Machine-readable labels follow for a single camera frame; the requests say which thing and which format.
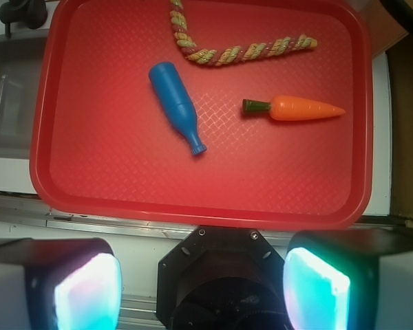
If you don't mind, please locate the braided multicolour rope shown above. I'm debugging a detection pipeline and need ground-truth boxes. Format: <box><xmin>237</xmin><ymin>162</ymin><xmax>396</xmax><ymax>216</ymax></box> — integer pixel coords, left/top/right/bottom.
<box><xmin>169</xmin><ymin>0</ymin><xmax>319</xmax><ymax>68</ymax></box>

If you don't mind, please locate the black sink faucet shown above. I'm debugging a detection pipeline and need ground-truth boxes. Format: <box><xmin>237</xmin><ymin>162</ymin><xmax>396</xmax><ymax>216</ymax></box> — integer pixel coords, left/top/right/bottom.
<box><xmin>0</xmin><ymin>0</ymin><xmax>48</xmax><ymax>39</ymax></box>

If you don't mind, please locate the grey metal sink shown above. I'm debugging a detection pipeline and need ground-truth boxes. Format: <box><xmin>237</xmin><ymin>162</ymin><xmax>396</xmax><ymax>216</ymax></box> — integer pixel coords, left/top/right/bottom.
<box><xmin>0</xmin><ymin>30</ymin><xmax>48</xmax><ymax>160</ymax></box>

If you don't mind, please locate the orange plastic toy carrot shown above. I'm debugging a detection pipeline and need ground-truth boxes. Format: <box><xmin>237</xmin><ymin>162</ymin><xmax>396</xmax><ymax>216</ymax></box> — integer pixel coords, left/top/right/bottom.
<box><xmin>242</xmin><ymin>96</ymin><xmax>346</xmax><ymax>121</ymax></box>

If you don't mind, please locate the blue plastic toy bottle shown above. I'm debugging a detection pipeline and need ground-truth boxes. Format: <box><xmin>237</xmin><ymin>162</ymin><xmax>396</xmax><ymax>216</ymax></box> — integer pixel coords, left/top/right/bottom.
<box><xmin>149</xmin><ymin>62</ymin><xmax>207</xmax><ymax>155</ymax></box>

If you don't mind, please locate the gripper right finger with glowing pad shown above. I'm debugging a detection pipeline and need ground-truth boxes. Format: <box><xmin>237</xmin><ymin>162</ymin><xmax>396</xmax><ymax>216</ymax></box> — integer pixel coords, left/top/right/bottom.
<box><xmin>283</xmin><ymin>228</ymin><xmax>413</xmax><ymax>329</ymax></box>

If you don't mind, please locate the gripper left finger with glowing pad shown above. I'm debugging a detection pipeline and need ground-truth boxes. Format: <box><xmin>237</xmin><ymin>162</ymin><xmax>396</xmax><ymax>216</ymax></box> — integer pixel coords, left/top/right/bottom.
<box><xmin>0</xmin><ymin>238</ymin><xmax>122</xmax><ymax>329</ymax></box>

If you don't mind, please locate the red plastic tray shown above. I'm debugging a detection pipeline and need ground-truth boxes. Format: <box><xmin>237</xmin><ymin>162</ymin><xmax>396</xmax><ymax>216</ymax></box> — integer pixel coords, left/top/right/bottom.
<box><xmin>30</xmin><ymin>1</ymin><xmax>373</xmax><ymax>230</ymax></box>

